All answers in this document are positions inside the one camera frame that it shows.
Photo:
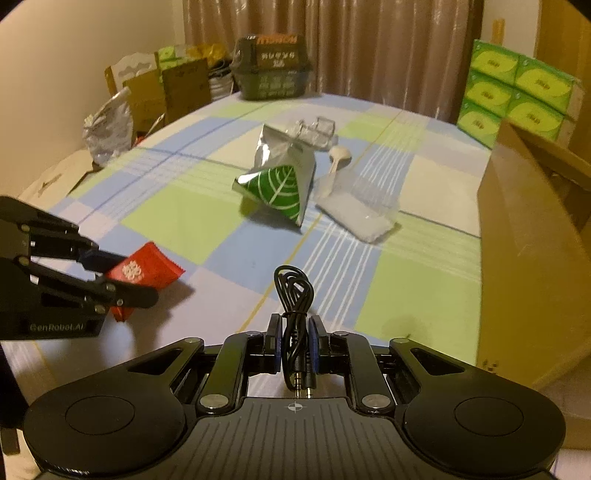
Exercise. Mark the silver green foil bag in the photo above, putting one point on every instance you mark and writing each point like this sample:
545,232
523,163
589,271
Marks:
281,176

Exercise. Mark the dark green food package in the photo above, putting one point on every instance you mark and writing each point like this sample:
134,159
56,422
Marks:
270,67

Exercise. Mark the crumpled silver bag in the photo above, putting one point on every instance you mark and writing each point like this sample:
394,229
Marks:
108,132

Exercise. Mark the checkered tablecloth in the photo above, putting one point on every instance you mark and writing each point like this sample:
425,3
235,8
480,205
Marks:
422,282

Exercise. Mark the red sachet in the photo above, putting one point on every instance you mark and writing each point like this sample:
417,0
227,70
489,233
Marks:
147,266

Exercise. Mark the open brown carton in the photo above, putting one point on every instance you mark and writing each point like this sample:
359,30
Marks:
171,94

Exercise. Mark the brown curtain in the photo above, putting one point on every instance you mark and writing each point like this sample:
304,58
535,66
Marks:
411,54

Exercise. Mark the yellow plastic bag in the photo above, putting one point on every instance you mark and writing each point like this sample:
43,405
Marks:
213,54

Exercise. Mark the green tissue pack stack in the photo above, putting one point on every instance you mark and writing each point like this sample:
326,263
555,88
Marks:
505,85

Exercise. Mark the cream plastic spoon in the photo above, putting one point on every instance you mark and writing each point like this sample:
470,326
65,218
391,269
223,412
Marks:
340,157

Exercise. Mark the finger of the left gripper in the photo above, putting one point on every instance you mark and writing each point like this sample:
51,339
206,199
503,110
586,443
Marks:
100,261
129,295

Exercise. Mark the clear plastic tray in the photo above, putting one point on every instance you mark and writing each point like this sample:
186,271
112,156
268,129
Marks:
361,206

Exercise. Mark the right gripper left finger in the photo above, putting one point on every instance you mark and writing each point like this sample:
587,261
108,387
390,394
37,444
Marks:
229,366

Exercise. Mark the wooden door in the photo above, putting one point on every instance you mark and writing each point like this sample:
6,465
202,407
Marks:
564,42

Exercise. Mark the large cardboard box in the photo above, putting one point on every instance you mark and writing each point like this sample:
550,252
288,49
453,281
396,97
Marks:
534,209

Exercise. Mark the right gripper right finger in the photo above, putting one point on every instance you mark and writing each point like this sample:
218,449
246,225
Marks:
350,356

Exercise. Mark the white carved chair back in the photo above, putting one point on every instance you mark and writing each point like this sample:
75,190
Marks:
128,67

